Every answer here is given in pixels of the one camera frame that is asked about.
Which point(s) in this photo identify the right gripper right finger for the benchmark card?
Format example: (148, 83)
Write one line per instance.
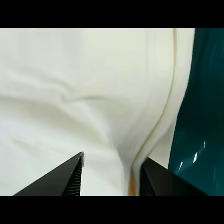
(163, 185)

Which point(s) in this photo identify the white T-shirt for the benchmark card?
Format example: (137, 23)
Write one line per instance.
(83, 93)

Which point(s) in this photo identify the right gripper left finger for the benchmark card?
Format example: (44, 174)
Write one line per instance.
(60, 181)

